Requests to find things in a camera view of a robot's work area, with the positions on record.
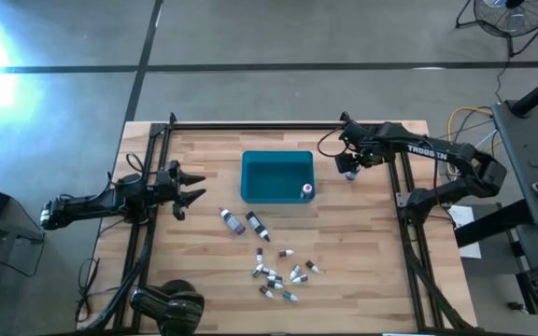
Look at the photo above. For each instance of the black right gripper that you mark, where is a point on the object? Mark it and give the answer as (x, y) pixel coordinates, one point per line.
(372, 140)

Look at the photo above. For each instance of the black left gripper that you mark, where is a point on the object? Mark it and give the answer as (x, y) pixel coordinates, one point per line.
(168, 186)

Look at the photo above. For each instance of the large blue food coloring bottle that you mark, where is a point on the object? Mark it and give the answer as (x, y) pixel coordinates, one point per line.
(352, 176)

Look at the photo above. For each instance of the round pink food coloring jar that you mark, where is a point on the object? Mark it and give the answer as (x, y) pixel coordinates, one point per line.
(307, 190)

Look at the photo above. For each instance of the large purple food coloring bottle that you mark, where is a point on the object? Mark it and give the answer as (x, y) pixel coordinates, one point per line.
(234, 222)

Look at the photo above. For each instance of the large black food coloring bottle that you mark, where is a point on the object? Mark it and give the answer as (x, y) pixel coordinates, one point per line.
(256, 224)

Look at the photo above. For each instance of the small red food coloring bottle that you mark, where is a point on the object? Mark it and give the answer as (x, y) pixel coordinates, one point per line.
(286, 253)

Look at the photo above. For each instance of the small grey food coloring bottle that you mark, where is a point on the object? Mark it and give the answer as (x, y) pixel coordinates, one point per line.
(295, 272)

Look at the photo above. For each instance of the small dark food coloring bottle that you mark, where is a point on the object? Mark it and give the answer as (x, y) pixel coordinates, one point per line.
(259, 256)
(270, 271)
(301, 279)
(274, 278)

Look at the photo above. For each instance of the small teal food coloring bottle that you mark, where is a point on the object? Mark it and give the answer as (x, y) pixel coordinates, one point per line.
(275, 284)
(290, 296)

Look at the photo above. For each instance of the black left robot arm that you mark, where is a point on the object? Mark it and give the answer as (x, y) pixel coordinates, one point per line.
(87, 205)

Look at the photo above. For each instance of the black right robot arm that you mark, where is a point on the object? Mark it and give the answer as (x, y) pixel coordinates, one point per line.
(460, 154)

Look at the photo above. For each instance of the small green food coloring bottle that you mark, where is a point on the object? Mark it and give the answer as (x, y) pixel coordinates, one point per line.
(257, 271)

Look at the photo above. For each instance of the teal plastic bin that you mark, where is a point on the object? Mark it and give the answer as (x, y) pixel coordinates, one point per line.
(273, 179)

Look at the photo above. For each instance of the black glossy device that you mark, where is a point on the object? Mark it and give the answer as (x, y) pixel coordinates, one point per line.
(171, 305)

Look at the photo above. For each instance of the white paper sheet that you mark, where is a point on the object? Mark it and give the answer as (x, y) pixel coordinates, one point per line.
(465, 233)

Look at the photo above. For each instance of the black desk foot bar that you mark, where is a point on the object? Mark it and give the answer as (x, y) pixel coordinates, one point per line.
(493, 224)

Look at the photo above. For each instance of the grey desk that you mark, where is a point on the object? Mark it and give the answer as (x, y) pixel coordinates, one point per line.
(535, 149)

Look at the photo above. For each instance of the black floor fan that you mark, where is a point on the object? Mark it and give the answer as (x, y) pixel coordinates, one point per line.
(514, 21)

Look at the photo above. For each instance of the small black floor object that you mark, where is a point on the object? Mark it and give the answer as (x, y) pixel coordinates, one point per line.
(515, 306)

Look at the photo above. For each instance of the black aluminium table frame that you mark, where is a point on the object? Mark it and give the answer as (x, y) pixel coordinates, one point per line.
(273, 126)

